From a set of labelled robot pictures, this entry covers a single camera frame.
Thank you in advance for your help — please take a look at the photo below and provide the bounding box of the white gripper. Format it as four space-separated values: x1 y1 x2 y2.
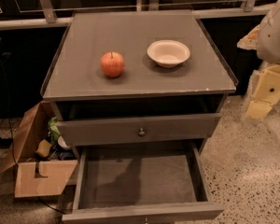
246 0 280 119

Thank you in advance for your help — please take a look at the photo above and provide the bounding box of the red apple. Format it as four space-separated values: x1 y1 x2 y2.
100 51 125 77

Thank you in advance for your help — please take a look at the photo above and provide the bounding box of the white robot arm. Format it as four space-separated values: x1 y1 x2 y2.
237 0 280 119

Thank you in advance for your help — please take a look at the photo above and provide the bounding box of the grey top drawer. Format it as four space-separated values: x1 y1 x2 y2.
57 113 221 146

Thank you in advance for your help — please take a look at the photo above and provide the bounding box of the grey drawer cabinet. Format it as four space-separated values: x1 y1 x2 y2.
40 9 239 224

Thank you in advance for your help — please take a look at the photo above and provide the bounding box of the round metal drawer knob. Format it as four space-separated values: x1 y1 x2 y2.
138 128 146 136

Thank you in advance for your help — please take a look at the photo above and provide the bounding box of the grey open middle drawer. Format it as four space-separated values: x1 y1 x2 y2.
63 141 224 224

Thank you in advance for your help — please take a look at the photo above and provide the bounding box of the white bowl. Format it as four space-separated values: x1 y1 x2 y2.
147 40 190 68

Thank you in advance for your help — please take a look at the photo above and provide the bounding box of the metal window railing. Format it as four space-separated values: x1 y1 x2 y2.
0 0 280 32

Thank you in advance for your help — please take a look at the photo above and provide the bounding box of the white cup in box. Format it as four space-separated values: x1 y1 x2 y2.
58 136 72 150

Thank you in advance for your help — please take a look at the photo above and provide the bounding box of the green packet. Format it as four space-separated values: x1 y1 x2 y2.
48 117 61 144

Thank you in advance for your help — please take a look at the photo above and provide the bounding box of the yellow sponge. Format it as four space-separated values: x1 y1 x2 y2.
35 139 51 158

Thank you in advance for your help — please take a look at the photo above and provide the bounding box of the brown cardboard box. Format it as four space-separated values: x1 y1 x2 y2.
0 102 78 198

